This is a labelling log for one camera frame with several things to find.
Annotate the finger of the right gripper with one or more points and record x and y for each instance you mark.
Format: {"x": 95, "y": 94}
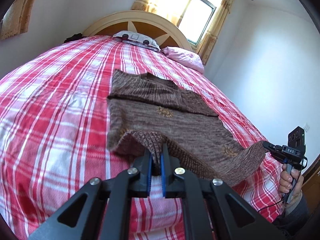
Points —
{"x": 271, "y": 147}
{"x": 282, "y": 157}

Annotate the arched wooden headboard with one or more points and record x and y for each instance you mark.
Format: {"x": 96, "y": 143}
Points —
{"x": 165, "y": 33}

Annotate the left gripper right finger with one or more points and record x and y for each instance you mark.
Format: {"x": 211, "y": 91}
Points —
{"x": 211, "y": 209}

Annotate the white patterned pillow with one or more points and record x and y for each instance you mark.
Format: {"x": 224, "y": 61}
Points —
{"x": 137, "y": 39}

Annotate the brown knitted sweater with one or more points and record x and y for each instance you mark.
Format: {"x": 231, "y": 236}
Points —
{"x": 147, "y": 112}

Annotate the headboard window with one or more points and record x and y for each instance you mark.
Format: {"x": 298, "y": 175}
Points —
{"x": 197, "y": 18}

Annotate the right hand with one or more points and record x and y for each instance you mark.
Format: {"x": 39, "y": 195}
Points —
{"x": 291, "y": 181}

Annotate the yellow curtain left window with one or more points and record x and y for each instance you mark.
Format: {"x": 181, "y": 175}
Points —
{"x": 16, "y": 19}

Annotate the dark sleeve right forearm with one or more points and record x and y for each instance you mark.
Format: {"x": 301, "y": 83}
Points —
{"x": 293, "y": 218}

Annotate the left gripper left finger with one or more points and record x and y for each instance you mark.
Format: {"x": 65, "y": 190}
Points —
{"x": 100, "y": 206}

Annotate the black item beside bed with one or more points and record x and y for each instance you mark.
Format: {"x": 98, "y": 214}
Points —
{"x": 74, "y": 37}

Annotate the red white plaid bedsheet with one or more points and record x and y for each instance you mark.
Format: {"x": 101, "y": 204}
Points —
{"x": 55, "y": 121}

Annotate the pink pillow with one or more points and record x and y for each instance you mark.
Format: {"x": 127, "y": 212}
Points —
{"x": 184, "y": 57}

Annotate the yellow curtain right of headboard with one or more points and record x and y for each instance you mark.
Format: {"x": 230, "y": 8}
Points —
{"x": 205, "y": 48}

